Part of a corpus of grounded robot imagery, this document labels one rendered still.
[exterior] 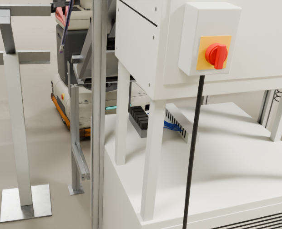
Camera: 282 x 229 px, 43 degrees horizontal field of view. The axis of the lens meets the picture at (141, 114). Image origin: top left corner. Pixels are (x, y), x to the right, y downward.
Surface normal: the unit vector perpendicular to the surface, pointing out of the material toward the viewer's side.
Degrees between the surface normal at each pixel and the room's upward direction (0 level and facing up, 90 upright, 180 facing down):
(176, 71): 90
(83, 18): 90
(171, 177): 0
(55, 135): 0
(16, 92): 90
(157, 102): 90
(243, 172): 0
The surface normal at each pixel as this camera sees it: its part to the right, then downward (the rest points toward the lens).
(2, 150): 0.07, -0.88
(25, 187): 0.27, 0.47
